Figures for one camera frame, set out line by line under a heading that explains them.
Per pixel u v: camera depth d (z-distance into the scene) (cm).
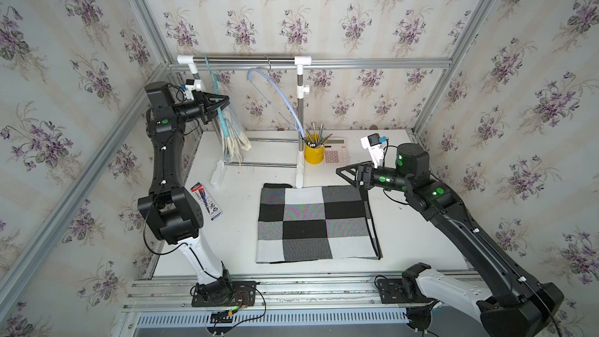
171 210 50
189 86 71
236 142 89
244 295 73
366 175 58
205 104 68
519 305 36
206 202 93
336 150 111
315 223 89
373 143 60
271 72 101
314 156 103
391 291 73
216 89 89
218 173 101
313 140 104
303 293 75
